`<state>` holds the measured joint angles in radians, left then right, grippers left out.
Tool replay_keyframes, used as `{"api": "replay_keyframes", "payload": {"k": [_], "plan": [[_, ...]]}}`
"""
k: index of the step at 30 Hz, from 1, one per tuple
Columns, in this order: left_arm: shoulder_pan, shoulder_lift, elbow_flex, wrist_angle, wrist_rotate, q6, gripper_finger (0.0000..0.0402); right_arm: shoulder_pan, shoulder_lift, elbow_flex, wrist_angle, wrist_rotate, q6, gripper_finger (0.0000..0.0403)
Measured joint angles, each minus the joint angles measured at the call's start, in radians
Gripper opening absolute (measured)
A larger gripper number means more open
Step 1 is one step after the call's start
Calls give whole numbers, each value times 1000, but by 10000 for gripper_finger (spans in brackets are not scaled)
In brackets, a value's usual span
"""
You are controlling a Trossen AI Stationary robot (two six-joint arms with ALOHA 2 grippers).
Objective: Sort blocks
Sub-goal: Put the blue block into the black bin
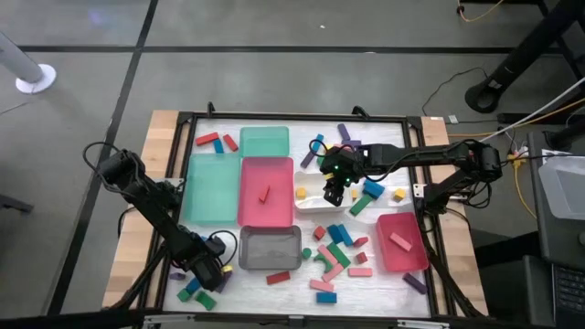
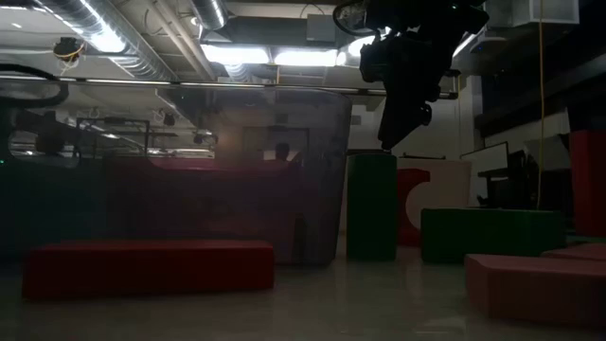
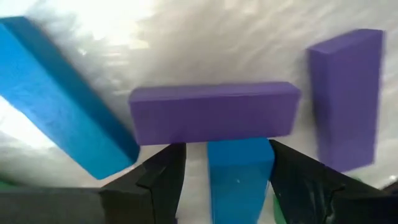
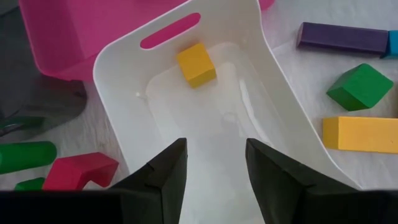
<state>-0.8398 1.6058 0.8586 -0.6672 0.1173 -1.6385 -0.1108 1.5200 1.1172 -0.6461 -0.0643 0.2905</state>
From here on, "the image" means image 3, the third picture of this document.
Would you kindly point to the purple rectangular block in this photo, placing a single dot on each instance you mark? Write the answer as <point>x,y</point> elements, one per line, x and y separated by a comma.
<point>345,99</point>
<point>214,113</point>

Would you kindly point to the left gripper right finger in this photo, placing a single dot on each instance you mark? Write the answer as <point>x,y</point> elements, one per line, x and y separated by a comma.
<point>298,186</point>

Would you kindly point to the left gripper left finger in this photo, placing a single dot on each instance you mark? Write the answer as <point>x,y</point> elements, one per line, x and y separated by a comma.
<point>155,193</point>

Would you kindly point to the blue rectangular block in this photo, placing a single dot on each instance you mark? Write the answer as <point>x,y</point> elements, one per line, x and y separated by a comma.
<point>62,99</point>
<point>239,180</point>

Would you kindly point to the green rectangular block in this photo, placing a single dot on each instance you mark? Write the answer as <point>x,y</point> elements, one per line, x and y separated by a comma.
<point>280,214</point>

